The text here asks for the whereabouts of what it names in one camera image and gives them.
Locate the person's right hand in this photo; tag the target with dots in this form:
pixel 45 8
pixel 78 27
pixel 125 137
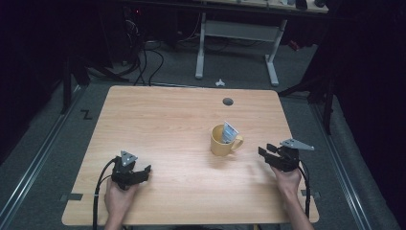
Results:
pixel 287 183

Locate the grey tape strip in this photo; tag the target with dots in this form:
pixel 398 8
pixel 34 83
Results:
pixel 314 194
pixel 73 197

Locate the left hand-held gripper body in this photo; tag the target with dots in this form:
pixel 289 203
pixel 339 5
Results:
pixel 123 172

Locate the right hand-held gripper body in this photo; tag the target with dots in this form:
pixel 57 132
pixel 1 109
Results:
pixel 287 159

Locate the white tube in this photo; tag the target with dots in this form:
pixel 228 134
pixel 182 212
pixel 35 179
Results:
pixel 229 132

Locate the metal floor rail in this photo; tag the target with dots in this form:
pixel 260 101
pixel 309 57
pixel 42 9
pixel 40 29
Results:
pixel 341 166
pixel 38 159

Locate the yellow mug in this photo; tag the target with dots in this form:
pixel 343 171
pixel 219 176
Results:
pixel 220 145

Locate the small white floor object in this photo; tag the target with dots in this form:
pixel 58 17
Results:
pixel 220 83

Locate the small red object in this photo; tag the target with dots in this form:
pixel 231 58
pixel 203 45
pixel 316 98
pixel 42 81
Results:
pixel 294 45

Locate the white table frame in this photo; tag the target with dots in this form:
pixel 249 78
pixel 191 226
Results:
pixel 239 31

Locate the person's left hand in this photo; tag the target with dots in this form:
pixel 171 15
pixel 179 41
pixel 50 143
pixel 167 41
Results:
pixel 118 201

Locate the black stand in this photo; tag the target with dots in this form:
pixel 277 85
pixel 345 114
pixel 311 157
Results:
pixel 67 86
pixel 327 108

